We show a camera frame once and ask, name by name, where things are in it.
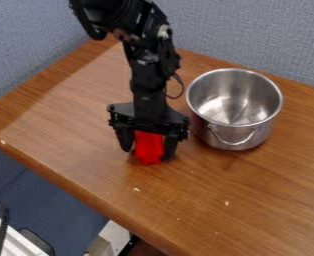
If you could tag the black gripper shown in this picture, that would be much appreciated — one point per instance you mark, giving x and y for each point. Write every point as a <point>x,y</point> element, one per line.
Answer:
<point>148,114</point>

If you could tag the red star-shaped block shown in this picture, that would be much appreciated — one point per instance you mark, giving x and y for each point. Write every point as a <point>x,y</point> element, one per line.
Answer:
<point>148,147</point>

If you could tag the metal pot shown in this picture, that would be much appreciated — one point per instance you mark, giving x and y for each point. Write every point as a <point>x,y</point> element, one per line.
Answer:
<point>234,103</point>

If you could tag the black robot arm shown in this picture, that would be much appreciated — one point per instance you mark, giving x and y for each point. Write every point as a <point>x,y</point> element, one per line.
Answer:
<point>139,24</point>

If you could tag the white box under table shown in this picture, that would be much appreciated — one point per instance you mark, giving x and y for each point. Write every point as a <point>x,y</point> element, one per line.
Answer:
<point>109,242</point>

